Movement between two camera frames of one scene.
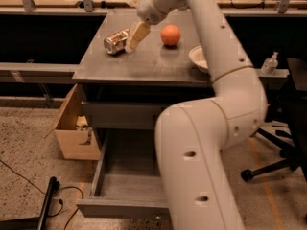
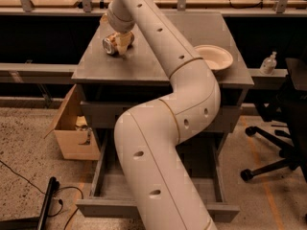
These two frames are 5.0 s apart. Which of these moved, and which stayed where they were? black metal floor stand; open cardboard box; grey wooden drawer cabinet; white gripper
Moved: white gripper
Stayed: grey wooden drawer cabinet; open cardboard box; black metal floor stand
